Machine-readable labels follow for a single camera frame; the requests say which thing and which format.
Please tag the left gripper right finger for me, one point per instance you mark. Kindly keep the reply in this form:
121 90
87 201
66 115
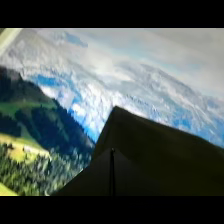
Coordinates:
131 181

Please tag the black garment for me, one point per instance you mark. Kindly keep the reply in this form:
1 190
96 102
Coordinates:
166 150

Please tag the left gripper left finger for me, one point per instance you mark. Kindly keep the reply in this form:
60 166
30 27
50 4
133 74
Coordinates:
95 181

